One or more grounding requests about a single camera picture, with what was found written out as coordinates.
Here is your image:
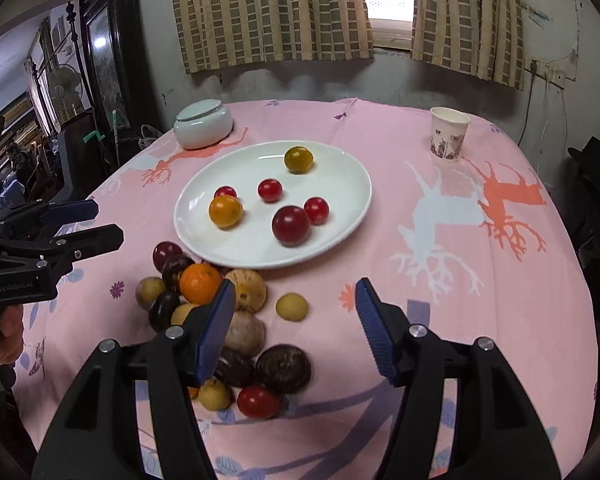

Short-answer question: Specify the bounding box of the pink printed tablecloth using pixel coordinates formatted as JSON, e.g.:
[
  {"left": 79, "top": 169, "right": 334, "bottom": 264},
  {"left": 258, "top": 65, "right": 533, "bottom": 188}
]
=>
[{"left": 12, "top": 97, "right": 598, "bottom": 480}]

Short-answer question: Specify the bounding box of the wide checked curtain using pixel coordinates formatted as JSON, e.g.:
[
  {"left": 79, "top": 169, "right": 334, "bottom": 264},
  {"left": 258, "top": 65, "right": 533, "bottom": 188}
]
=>
[{"left": 167, "top": 0, "right": 374, "bottom": 75}]

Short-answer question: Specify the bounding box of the black hat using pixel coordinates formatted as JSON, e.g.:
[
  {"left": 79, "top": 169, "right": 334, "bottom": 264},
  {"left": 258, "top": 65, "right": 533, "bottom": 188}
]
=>
[{"left": 567, "top": 136, "right": 600, "bottom": 177}]

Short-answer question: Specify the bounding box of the large dark brown water chestnut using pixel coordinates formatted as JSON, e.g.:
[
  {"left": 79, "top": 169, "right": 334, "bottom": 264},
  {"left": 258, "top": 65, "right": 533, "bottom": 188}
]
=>
[{"left": 255, "top": 344, "right": 311, "bottom": 395}]

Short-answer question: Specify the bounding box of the white oval plate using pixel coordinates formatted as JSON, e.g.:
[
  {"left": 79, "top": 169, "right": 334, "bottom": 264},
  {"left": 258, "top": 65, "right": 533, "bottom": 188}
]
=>
[{"left": 173, "top": 140, "right": 372, "bottom": 269}]

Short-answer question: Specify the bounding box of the yellow-green tomato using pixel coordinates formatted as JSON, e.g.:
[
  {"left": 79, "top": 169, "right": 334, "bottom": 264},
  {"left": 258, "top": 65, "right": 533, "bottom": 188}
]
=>
[{"left": 284, "top": 146, "right": 314, "bottom": 175}]

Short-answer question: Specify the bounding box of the dark red plum on plate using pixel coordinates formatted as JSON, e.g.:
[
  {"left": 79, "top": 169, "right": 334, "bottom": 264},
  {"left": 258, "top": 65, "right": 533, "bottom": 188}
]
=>
[{"left": 272, "top": 205, "right": 311, "bottom": 247}]

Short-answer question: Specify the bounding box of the wall socket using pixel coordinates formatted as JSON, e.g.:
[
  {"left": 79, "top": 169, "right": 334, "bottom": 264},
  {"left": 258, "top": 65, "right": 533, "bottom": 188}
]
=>
[{"left": 530, "top": 60, "right": 567, "bottom": 88}]

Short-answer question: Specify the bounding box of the yellow loquat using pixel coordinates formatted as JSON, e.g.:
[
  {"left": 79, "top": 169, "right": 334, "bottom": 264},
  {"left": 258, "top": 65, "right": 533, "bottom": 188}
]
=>
[{"left": 170, "top": 302, "right": 201, "bottom": 327}]

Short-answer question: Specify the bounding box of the tan longan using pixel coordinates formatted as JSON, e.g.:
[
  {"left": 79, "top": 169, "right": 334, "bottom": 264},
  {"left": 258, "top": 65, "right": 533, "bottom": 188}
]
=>
[
  {"left": 198, "top": 377, "right": 231, "bottom": 411},
  {"left": 275, "top": 292, "right": 309, "bottom": 322},
  {"left": 135, "top": 276, "right": 168, "bottom": 311}
]

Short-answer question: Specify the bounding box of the striped pepino melon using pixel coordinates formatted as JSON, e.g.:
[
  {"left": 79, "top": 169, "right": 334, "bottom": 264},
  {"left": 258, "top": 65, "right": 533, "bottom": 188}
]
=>
[{"left": 224, "top": 268, "right": 268, "bottom": 312}]

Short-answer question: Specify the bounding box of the black chair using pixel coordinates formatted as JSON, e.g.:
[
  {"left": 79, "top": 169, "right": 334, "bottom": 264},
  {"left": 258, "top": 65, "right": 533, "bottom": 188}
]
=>
[{"left": 55, "top": 110, "right": 131, "bottom": 201}]

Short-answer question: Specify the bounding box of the orange-yellow tomato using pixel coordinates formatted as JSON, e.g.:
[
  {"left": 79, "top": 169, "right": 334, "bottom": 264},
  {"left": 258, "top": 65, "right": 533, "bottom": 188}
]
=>
[{"left": 209, "top": 195, "right": 244, "bottom": 230}]

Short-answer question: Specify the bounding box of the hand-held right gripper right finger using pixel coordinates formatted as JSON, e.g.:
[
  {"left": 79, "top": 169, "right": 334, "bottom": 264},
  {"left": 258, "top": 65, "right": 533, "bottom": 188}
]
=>
[{"left": 354, "top": 278, "right": 564, "bottom": 480}]

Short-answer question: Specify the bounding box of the white ceramic lidded jar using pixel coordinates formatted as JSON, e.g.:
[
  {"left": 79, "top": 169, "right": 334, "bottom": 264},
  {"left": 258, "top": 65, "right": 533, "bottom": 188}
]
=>
[{"left": 174, "top": 100, "right": 234, "bottom": 150}]

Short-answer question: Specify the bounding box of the dark wooden cabinet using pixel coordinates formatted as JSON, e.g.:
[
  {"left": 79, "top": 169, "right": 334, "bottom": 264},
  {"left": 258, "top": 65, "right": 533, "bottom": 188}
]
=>
[{"left": 78, "top": 0, "right": 158, "bottom": 131}]

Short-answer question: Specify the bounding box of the person's left hand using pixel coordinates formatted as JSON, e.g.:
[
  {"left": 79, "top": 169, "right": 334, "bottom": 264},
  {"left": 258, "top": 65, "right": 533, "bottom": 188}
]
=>
[{"left": 0, "top": 304, "right": 26, "bottom": 367}]

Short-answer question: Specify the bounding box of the standing fan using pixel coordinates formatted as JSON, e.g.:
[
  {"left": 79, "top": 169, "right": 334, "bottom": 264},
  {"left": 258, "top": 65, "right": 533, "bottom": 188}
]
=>
[{"left": 50, "top": 66, "right": 83, "bottom": 121}]

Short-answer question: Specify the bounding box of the narrow checked curtain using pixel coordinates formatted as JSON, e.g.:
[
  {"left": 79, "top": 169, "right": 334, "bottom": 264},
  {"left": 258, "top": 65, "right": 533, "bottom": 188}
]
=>
[{"left": 411, "top": 0, "right": 526, "bottom": 92}]

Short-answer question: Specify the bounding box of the dark red plum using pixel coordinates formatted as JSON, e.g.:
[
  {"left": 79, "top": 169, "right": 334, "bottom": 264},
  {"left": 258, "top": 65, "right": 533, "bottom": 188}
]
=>
[
  {"left": 152, "top": 241, "right": 184, "bottom": 271},
  {"left": 272, "top": 205, "right": 311, "bottom": 247}
]

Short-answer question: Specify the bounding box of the printed paper cup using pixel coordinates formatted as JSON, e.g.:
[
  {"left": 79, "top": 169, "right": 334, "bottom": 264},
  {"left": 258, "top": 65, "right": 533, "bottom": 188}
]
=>
[{"left": 430, "top": 106, "right": 471, "bottom": 162}]

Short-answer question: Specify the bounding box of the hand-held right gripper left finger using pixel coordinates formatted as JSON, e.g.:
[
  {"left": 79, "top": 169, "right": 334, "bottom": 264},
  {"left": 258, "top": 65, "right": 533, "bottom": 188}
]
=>
[{"left": 32, "top": 279, "right": 237, "bottom": 480}]

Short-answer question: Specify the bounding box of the pale brown potato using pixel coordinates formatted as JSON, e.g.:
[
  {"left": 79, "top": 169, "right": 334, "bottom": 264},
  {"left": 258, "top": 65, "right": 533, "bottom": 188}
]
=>
[{"left": 222, "top": 311, "right": 267, "bottom": 358}]

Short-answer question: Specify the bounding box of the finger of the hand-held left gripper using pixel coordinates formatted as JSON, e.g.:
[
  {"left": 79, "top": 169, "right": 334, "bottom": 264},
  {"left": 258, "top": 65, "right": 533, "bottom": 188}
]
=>
[
  {"left": 0, "top": 199, "right": 100, "bottom": 233},
  {"left": 0, "top": 224, "right": 125, "bottom": 267}
]

